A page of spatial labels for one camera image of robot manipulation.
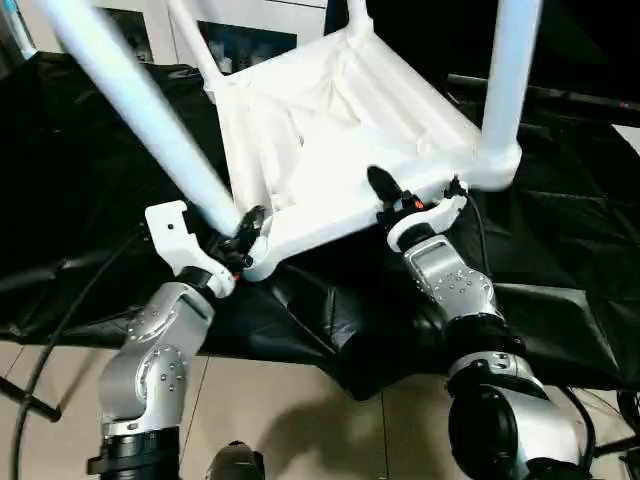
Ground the long black rod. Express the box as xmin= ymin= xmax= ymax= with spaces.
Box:
xmin=447 ymin=73 xmax=640 ymax=116

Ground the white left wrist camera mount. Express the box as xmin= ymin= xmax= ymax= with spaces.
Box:
xmin=144 ymin=199 xmax=237 ymax=300

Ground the white flat board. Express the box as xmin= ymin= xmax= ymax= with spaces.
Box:
xmin=615 ymin=124 xmax=640 ymax=156

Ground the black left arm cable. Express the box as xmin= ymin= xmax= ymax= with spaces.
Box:
xmin=9 ymin=227 xmax=149 ymax=480

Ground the white plastic table top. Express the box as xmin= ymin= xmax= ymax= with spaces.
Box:
xmin=203 ymin=24 xmax=524 ymax=284

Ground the black floor stand base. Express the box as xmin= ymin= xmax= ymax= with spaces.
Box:
xmin=594 ymin=432 xmax=640 ymax=456

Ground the white cabinet with glass doors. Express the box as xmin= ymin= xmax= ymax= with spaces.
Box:
xmin=0 ymin=0 xmax=331 ymax=76

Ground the grey rounded robot foot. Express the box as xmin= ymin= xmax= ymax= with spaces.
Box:
xmin=207 ymin=439 xmax=266 ymax=480

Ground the white plastic table leg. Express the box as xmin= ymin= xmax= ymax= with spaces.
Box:
xmin=478 ymin=0 xmax=546 ymax=161
xmin=32 ymin=0 xmax=246 ymax=236
xmin=347 ymin=0 xmax=374 ymax=41
xmin=167 ymin=0 xmax=224 ymax=89

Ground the coiled black cable bundle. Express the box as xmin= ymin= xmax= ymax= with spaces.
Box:
xmin=617 ymin=389 xmax=640 ymax=480

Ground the black mat cover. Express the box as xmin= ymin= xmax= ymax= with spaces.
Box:
xmin=0 ymin=49 xmax=640 ymax=401

